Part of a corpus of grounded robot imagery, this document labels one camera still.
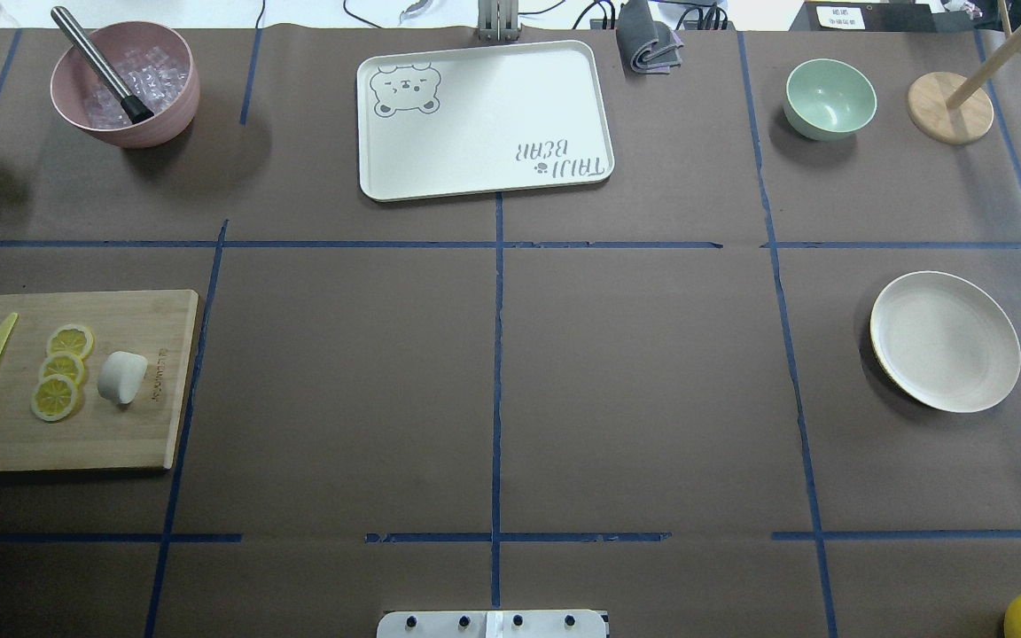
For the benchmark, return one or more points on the cream round plate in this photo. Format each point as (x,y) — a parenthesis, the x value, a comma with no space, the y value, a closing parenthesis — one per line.
(945,342)

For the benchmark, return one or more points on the white bear-print tray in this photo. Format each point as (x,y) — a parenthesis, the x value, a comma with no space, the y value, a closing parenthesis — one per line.
(484,119)

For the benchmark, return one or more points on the grey folded cloth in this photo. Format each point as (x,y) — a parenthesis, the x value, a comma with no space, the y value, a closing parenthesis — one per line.
(648,46)

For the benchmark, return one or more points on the green bowl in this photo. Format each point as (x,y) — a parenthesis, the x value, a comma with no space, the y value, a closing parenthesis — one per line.
(828,100)

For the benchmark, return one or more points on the bamboo cutting board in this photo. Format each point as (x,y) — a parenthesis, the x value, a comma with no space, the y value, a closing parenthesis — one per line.
(159,325)

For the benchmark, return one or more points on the steel muddler black tip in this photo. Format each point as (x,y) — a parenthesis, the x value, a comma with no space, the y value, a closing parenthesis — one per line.
(130,103)

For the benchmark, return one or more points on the clear ice cubes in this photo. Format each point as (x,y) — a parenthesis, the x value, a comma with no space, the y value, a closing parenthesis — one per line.
(157,77)

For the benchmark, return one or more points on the lemon slice far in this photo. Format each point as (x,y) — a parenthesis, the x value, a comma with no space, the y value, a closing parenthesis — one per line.
(74,338)

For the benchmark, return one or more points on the lemon slice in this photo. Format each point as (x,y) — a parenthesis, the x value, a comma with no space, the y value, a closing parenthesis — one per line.
(67,364)
(55,397)
(74,338)

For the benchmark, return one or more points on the pink bowl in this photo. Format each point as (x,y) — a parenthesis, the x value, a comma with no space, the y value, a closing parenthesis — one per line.
(72,80)

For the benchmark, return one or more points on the white paper label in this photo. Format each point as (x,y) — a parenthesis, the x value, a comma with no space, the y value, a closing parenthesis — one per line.
(838,17)

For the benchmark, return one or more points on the lemon slice middle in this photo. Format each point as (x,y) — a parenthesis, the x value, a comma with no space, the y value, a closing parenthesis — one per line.
(67,364)

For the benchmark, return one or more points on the lemon slice near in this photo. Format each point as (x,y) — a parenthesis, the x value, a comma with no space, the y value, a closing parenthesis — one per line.
(55,397)

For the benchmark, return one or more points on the wooden mug tree stand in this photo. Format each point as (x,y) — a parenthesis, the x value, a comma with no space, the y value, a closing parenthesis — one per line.
(955,109)

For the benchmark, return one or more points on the grey metal bracket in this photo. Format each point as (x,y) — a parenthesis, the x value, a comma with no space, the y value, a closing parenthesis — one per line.
(498,20)

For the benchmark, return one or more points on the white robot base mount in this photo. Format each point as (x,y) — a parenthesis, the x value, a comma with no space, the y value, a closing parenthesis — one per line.
(495,623)

